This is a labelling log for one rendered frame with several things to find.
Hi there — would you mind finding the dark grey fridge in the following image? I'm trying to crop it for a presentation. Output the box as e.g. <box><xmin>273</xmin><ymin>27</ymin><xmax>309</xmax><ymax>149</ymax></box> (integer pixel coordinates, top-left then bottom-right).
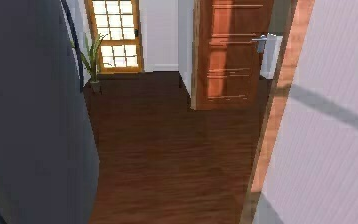
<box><xmin>0</xmin><ymin>0</ymin><xmax>100</xmax><ymax>224</ymax></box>

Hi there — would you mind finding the green house plant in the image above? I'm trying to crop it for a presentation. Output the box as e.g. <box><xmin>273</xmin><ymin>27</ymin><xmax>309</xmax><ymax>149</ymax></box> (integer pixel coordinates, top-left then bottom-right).
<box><xmin>70</xmin><ymin>32</ymin><xmax>109</xmax><ymax>94</ymax></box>

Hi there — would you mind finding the wooden glazed door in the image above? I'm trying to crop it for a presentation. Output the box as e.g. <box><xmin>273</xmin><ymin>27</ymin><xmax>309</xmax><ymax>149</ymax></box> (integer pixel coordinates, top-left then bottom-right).
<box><xmin>84</xmin><ymin>0</ymin><xmax>145</xmax><ymax>74</ymax></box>

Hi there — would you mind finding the grey lever door handle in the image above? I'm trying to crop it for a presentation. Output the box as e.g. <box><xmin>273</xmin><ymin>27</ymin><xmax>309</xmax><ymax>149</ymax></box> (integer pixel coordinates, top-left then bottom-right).
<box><xmin>251</xmin><ymin>34</ymin><xmax>269</xmax><ymax>54</ymax></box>

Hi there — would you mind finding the white cabinet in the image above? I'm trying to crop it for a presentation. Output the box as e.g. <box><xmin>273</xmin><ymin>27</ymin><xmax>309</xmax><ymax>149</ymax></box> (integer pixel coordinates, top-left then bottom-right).
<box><xmin>259</xmin><ymin>32</ymin><xmax>284</xmax><ymax>80</ymax></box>

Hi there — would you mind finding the brown wooden room door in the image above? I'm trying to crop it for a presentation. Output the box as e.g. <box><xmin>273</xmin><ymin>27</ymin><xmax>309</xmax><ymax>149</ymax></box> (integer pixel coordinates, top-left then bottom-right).
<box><xmin>190</xmin><ymin>0</ymin><xmax>275</xmax><ymax>111</ymax></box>

